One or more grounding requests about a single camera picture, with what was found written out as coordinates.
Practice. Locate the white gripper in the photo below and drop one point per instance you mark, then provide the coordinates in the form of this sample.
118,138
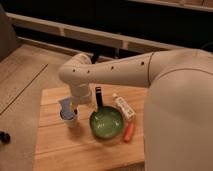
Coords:
80,94

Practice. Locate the white eraser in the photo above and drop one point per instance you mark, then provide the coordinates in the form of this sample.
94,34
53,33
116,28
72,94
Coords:
126,109

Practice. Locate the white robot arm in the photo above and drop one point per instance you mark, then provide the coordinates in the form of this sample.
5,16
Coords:
178,110

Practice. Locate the white cup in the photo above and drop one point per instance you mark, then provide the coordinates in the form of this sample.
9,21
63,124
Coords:
72,123

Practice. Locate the green frying pan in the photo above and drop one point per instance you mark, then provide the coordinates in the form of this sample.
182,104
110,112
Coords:
106,122

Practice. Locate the orange carrot toy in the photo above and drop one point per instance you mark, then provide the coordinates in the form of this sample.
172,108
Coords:
129,132

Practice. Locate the wooden board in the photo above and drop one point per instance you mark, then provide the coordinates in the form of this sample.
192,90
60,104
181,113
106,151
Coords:
60,148

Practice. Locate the black object on floor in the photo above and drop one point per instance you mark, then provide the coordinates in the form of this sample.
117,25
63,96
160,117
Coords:
4,137

